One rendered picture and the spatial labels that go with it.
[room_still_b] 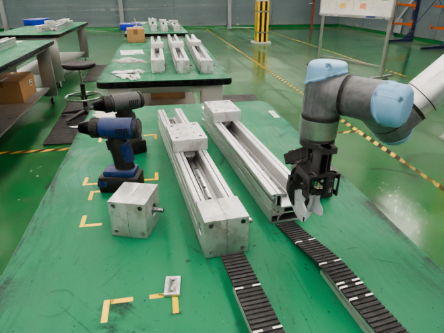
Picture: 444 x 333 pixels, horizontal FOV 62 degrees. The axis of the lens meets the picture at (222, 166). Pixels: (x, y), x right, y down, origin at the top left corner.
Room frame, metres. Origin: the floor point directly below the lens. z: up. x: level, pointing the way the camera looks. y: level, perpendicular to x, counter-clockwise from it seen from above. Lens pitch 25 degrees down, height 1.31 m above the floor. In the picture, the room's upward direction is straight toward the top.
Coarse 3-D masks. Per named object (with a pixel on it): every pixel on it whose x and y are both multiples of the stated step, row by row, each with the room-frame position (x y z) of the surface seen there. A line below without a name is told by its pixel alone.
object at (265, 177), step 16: (208, 128) 1.44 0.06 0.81; (224, 128) 1.27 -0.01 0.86; (240, 128) 1.27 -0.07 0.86; (224, 144) 1.21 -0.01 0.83; (240, 144) 1.19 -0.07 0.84; (256, 144) 1.12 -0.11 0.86; (240, 160) 1.05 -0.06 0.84; (256, 160) 1.05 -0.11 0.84; (272, 160) 0.99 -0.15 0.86; (240, 176) 1.02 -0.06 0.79; (256, 176) 0.89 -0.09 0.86; (272, 176) 0.96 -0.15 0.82; (256, 192) 0.89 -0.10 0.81; (272, 192) 0.80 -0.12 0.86; (272, 208) 0.79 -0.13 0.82; (288, 208) 0.81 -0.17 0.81
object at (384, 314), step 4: (376, 312) 0.47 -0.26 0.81; (380, 312) 0.47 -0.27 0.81; (384, 312) 0.47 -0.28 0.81; (388, 312) 0.47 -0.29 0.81; (364, 316) 0.46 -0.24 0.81; (368, 316) 0.46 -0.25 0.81; (372, 316) 0.46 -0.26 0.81; (376, 316) 0.46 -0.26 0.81; (380, 316) 0.46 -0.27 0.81; (384, 316) 0.46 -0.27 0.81; (388, 316) 0.46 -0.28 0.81; (392, 316) 0.46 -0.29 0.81; (368, 320) 0.45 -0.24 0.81; (372, 320) 0.45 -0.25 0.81; (376, 320) 0.45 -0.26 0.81; (380, 320) 0.45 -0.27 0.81
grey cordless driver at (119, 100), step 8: (104, 96) 1.22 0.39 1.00; (112, 96) 1.22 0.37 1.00; (120, 96) 1.23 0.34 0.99; (128, 96) 1.24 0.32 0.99; (136, 96) 1.25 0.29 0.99; (96, 104) 1.19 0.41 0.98; (104, 104) 1.19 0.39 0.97; (112, 104) 1.20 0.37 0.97; (120, 104) 1.21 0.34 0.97; (128, 104) 1.23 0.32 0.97; (136, 104) 1.25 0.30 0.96; (120, 112) 1.23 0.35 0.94; (128, 112) 1.24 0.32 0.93; (136, 144) 1.23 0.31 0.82; (144, 144) 1.25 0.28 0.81; (136, 152) 1.23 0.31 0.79; (144, 152) 1.25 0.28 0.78
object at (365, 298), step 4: (360, 296) 0.50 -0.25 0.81; (364, 296) 0.50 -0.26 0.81; (368, 296) 0.50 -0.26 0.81; (372, 296) 0.51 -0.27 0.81; (348, 300) 0.50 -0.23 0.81; (352, 300) 0.49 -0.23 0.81; (356, 300) 0.50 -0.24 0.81; (360, 300) 0.50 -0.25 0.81; (364, 300) 0.49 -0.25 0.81; (368, 300) 0.49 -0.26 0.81; (372, 300) 0.50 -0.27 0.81; (376, 300) 0.50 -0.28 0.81; (352, 304) 0.49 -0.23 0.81; (356, 304) 0.49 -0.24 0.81; (360, 304) 0.49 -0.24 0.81; (364, 304) 0.49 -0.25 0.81
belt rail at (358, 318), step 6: (324, 276) 0.59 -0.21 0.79; (330, 282) 0.56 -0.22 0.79; (336, 288) 0.55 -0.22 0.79; (336, 294) 0.54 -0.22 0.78; (342, 294) 0.52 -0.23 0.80; (342, 300) 0.52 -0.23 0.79; (348, 306) 0.50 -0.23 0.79; (354, 312) 0.49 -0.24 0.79; (354, 318) 0.48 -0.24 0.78; (360, 318) 0.48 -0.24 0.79; (360, 324) 0.47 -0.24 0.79; (366, 324) 0.45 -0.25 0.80; (366, 330) 0.45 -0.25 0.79; (372, 330) 0.44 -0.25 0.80
